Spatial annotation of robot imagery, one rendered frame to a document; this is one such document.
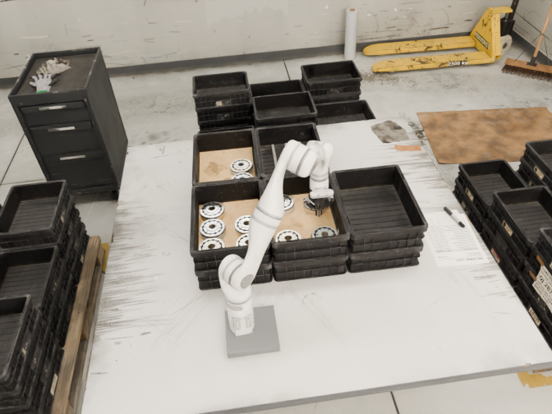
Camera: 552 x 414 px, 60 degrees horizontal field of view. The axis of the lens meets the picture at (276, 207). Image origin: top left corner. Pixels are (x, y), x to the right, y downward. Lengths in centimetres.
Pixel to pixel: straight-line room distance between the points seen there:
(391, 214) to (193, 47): 351
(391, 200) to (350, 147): 61
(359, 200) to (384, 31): 349
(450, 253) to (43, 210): 211
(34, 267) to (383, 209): 179
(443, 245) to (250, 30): 349
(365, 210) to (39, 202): 184
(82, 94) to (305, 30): 273
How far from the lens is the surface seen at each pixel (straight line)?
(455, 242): 219
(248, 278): 156
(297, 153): 147
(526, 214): 295
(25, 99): 324
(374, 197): 214
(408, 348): 182
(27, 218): 293
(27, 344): 233
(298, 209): 206
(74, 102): 318
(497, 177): 334
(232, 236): 197
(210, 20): 506
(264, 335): 178
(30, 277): 276
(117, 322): 197
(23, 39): 539
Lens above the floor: 222
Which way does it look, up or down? 42 degrees down
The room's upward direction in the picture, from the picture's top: 4 degrees counter-clockwise
